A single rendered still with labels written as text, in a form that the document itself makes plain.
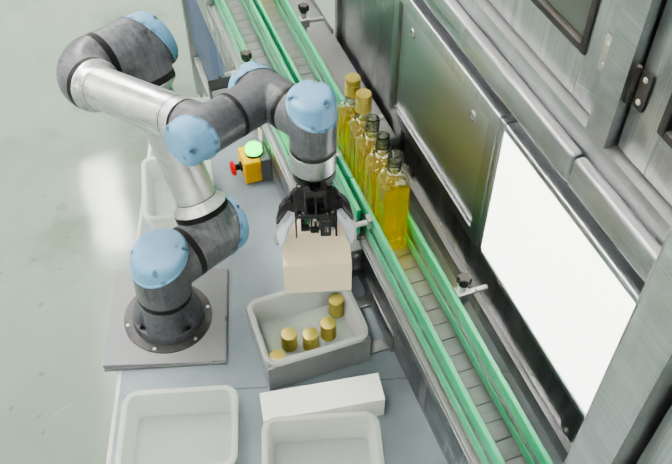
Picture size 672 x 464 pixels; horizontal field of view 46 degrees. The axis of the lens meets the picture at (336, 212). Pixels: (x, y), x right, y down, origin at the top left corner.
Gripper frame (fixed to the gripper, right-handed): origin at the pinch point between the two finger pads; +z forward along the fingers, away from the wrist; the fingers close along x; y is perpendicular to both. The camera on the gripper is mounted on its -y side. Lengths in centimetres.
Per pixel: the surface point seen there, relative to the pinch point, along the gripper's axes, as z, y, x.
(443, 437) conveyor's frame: 29.6, 25.7, 22.4
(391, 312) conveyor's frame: 24.5, -0.1, 15.3
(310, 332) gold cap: 29.1, 0.5, -1.6
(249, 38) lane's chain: 23, -97, -14
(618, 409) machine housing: -62, 71, 18
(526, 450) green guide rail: 19, 34, 34
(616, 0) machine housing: -52, 6, 41
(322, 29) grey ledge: 23, -100, 7
